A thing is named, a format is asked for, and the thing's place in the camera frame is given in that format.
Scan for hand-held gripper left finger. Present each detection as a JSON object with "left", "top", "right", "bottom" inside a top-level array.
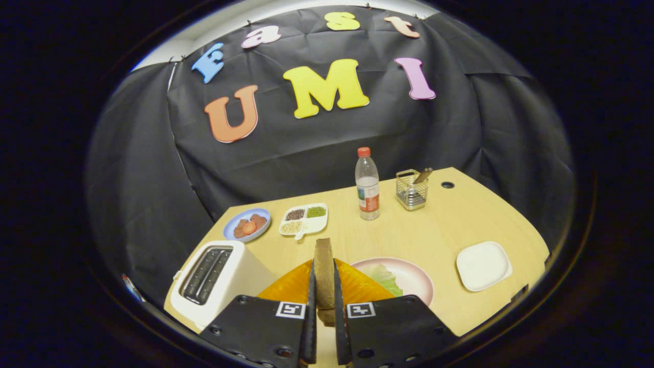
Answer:
[{"left": 199, "top": 258, "right": 317, "bottom": 368}]

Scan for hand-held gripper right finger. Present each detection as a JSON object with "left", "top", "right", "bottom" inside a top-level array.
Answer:
[{"left": 333, "top": 258, "right": 459, "bottom": 368}]

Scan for brown bread slice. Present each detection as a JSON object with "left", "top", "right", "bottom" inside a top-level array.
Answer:
[{"left": 313, "top": 238, "right": 337, "bottom": 327}]

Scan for green lettuce leaf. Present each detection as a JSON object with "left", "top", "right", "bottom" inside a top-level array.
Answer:
[{"left": 365, "top": 264, "right": 404, "bottom": 298}]

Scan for white toaster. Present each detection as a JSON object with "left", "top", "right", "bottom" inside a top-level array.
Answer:
[{"left": 170, "top": 241, "right": 276, "bottom": 330}]

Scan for pink plate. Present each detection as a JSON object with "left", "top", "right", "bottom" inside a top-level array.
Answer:
[{"left": 352, "top": 257, "right": 435, "bottom": 307}]

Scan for white divided dish with beans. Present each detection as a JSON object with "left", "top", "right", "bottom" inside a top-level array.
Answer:
[{"left": 278, "top": 203, "right": 329, "bottom": 241}]

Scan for red food pieces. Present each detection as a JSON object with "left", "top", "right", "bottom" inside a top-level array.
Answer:
[{"left": 233, "top": 214, "right": 267, "bottom": 238}]

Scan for blue plate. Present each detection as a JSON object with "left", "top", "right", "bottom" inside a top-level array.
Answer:
[{"left": 223, "top": 208, "right": 271, "bottom": 243}]

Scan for clear plastic water bottle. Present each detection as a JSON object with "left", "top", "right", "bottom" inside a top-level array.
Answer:
[{"left": 355, "top": 147, "right": 381, "bottom": 221}]

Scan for small white square plate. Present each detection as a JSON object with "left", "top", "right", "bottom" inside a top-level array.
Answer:
[{"left": 456, "top": 241, "right": 513, "bottom": 292}]

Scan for black backdrop cloth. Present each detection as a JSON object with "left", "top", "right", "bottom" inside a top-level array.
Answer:
[{"left": 84, "top": 5, "right": 575, "bottom": 307}]

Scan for metal wire basket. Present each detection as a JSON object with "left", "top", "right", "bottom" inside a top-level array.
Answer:
[{"left": 395, "top": 169, "right": 429, "bottom": 211}]

